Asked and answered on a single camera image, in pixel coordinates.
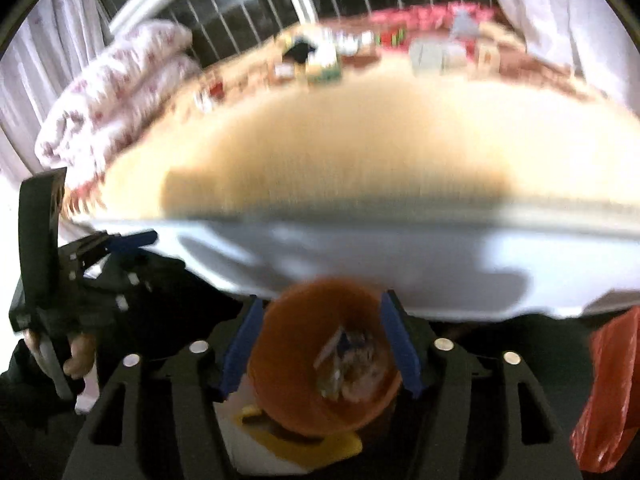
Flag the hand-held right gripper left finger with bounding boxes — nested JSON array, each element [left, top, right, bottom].
[[62, 297, 266, 480]]

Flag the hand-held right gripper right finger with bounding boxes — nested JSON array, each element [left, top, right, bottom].
[[381, 290, 585, 480]]

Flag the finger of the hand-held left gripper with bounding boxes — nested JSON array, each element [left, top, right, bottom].
[[59, 229, 160, 267], [62, 252, 188, 333]]

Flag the orange plastic bucket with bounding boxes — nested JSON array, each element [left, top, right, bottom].
[[247, 277, 403, 433]]

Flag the person's left hand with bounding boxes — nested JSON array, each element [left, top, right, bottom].
[[22, 327, 101, 385]]

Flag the crumpled paper scraps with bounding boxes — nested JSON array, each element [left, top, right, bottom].
[[312, 327, 390, 403]]

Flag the black clothing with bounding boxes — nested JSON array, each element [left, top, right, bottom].
[[75, 252, 601, 480]]

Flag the yellow and white object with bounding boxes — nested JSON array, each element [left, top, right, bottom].
[[214, 380, 363, 476]]

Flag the floral quilt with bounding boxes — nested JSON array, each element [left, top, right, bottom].
[[35, 20, 201, 196]]

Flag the small red white packet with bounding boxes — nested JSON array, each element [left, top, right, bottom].
[[199, 82, 224, 112]]

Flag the white curtain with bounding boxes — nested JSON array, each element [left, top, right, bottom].
[[0, 0, 113, 181], [487, 0, 640, 111]]

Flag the red plastic bag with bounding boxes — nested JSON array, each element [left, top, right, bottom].
[[570, 307, 640, 473]]

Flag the tan bed mat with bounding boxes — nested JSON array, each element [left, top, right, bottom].
[[65, 10, 640, 226]]

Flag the small black object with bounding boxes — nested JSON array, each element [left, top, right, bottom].
[[282, 36, 317, 62]]

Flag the green and white box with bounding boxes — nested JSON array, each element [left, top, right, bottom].
[[306, 42, 344, 84]]

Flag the grey box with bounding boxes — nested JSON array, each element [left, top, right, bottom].
[[410, 40, 446, 77]]

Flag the white bed frame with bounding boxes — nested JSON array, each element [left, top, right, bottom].
[[90, 200, 640, 322]]

